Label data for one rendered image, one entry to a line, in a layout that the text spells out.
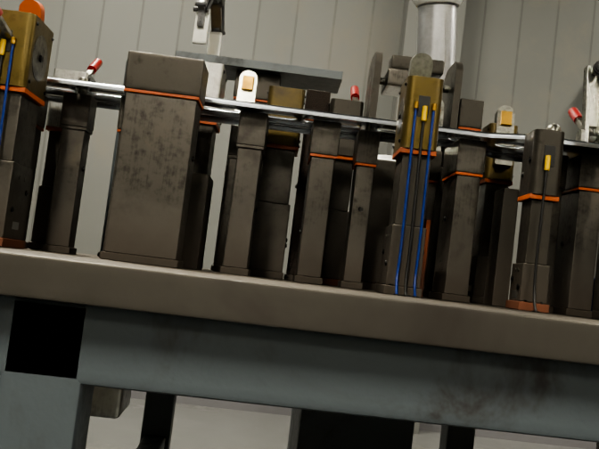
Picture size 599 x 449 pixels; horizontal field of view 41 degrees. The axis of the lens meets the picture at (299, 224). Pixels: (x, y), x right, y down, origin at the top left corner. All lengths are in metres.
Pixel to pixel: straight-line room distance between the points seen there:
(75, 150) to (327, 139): 0.45
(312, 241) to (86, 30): 3.11
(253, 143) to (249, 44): 2.89
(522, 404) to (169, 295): 0.37
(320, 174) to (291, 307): 0.67
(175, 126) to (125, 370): 0.56
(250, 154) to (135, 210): 0.25
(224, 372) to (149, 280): 0.12
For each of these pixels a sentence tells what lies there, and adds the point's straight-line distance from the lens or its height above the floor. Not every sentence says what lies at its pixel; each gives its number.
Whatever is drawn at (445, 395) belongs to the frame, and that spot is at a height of 0.61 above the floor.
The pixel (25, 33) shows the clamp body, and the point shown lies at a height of 1.03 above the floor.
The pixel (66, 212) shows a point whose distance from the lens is 1.47.
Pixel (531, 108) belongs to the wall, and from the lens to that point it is 4.47.
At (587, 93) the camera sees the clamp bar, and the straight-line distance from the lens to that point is 1.75.
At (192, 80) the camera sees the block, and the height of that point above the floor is 0.99.
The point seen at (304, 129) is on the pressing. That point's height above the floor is 1.00.
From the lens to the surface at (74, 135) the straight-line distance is 1.49.
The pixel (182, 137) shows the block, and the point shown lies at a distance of 1.26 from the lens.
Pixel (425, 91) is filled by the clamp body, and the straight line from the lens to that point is 1.28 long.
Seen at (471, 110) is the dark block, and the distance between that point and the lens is 1.71.
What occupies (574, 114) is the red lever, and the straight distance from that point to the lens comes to 1.82.
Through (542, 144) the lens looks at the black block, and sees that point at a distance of 1.32.
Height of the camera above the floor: 0.71
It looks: 4 degrees up
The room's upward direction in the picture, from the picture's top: 7 degrees clockwise
